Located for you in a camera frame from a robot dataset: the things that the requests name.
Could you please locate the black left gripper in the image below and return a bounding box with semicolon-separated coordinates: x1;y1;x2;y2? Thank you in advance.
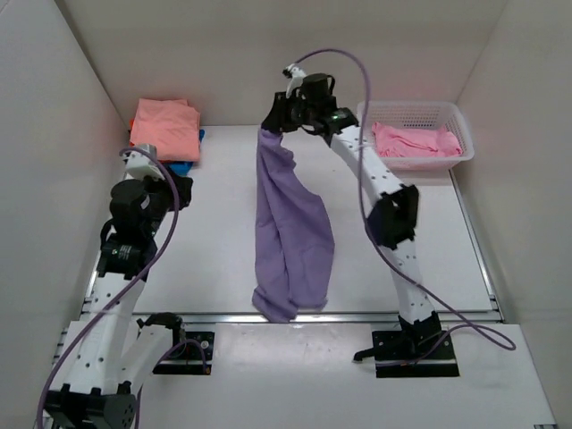
145;157;198;225

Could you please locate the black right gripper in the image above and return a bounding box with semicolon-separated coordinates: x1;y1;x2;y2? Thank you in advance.
265;93;319;135

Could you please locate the purple t-shirt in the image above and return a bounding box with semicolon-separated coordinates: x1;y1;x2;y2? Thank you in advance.
252;129;335;324

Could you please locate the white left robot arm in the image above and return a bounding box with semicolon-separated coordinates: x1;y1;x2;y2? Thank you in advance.
37;172;193;428

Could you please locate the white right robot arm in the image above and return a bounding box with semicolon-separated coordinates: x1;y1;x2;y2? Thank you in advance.
263;65;442;366

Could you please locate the blue folded t-shirt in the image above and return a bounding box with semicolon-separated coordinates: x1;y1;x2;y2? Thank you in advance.
163;129;206;177

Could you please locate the salmon pink folded t-shirt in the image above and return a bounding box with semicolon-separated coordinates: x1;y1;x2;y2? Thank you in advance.
130;98;200;162

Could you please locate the pink t-shirt in basket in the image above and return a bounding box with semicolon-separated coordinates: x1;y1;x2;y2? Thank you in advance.
372;122;463;158

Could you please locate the white plastic basket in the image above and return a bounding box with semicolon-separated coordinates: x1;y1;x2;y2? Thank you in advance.
357;101;475;171

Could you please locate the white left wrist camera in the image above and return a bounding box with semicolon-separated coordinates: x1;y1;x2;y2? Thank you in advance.
122;144;164;181

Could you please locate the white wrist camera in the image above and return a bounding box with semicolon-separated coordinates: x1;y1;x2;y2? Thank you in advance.
282;63;307;98
122;144;164;181

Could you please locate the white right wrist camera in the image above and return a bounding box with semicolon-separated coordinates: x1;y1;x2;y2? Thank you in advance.
282;63;307;98

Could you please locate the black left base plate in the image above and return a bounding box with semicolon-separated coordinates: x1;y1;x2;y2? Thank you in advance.
153;331;215;375

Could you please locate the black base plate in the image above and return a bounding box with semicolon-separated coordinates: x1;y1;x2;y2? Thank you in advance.
353;331;460;379
153;331;215;375

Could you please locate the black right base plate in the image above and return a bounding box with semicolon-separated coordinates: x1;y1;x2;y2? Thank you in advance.
353;331;460;379

